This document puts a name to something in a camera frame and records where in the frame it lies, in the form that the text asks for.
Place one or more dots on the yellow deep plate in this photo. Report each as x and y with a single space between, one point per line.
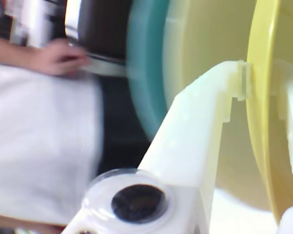
261 122

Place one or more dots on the light blue deep plate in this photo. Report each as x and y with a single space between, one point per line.
146 73

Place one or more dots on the white deep plate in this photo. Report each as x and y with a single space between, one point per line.
205 36

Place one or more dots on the person's left forearm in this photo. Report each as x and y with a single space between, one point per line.
9 53

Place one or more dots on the person's left hand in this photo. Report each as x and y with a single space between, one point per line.
58 58

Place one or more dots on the plastic googly eye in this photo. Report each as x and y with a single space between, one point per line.
136 202

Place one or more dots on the black chrome tube chair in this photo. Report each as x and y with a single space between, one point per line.
102 29

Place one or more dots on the person white shirt dark trousers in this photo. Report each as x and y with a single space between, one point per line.
39 134

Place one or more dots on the white shelf frame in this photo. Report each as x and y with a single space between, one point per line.
34 22

